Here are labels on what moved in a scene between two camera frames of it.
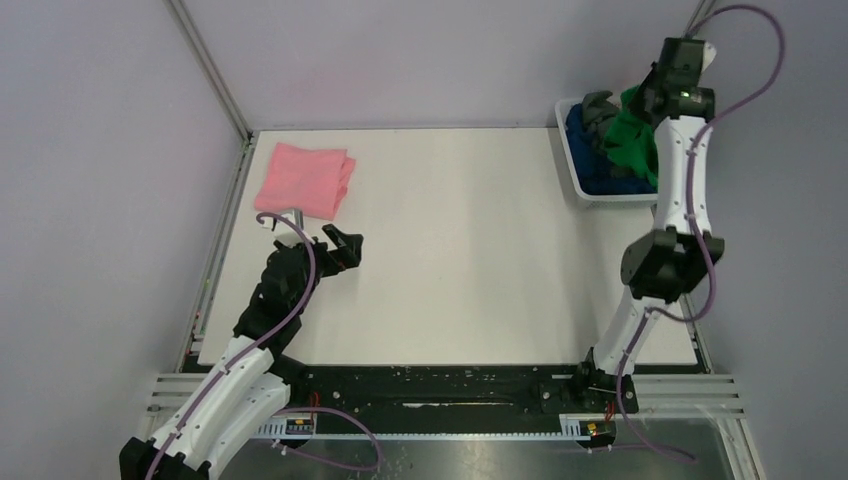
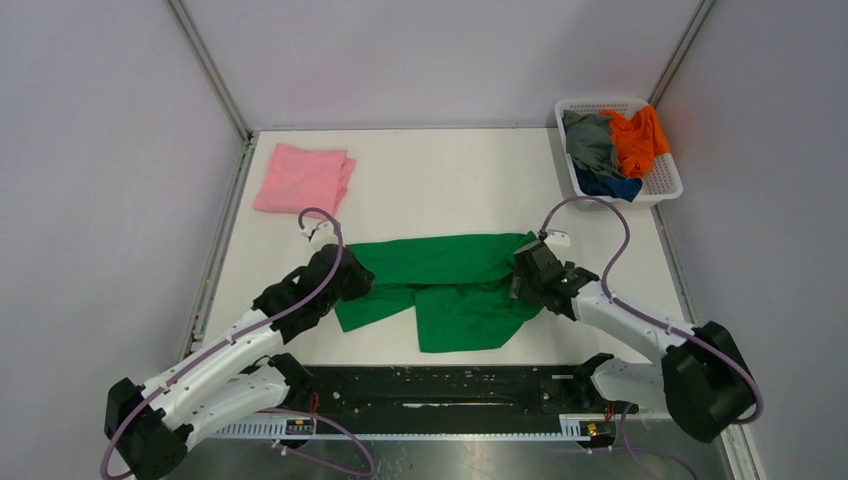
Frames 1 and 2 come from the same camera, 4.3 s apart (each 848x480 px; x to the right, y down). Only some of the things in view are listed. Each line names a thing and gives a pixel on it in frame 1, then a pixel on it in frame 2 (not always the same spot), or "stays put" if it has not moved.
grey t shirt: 598,112 -> 590,143
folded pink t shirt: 312,182 stays put
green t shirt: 631,139 -> 462,287
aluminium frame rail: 219,85 stays put
